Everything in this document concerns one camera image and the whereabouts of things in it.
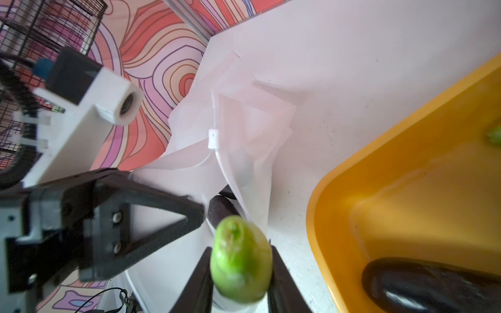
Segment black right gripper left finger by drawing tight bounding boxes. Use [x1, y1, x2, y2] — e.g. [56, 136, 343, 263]
[170, 247, 213, 313]

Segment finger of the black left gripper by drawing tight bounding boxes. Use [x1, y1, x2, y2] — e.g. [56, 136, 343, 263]
[79, 170, 204, 282]

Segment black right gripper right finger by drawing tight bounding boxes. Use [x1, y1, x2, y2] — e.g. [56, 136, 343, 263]
[267, 246, 312, 313]

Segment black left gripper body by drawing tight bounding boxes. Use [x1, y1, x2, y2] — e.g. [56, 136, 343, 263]
[1, 185, 93, 312]

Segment clear zip-top plastic bag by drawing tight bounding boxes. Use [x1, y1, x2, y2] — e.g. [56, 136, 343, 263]
[124, 46, 298, 313]

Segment purple eggplant in tray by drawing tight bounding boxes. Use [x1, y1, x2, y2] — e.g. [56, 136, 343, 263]
[361, 258, 500, 312]

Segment yellow plastic tray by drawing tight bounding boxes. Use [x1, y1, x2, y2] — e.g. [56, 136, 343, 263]
[306, 56, 500, 312]

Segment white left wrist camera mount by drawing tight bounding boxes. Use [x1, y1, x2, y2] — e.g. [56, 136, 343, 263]
[14, 47, 144, 187]

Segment black corrugated cable hose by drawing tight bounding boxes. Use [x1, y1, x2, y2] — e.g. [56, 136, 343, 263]
[0, 58, 42, 190]

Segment black wire basket left wall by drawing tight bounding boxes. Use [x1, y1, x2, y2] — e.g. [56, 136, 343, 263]
[0, 0, 108, 169]

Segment aluminium frame post left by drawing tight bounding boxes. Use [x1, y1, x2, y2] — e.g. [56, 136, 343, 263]
[163, 0, 215, 45]

